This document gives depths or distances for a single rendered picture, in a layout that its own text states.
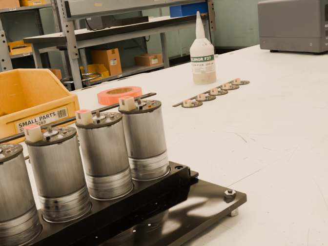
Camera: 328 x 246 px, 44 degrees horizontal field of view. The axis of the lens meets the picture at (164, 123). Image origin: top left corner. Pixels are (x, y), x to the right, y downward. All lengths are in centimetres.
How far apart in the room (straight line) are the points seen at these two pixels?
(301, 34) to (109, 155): 58
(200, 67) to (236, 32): 569
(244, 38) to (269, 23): 537
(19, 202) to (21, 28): 467
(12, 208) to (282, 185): 16
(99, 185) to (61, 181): 3
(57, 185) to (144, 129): 6
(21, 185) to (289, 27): 64
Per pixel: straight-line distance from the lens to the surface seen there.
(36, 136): 20
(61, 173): 20
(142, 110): 22
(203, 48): 57
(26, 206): 20
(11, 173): 19
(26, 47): 437
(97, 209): 21
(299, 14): 75
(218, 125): 39
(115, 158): 21
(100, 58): 496
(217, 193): 23
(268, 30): 81
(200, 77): 58
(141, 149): 23
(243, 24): 616
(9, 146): 20
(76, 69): 279
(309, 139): 34
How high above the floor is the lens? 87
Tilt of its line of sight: 16 degrees down
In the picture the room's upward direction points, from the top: 8 degrees counter-clockwise
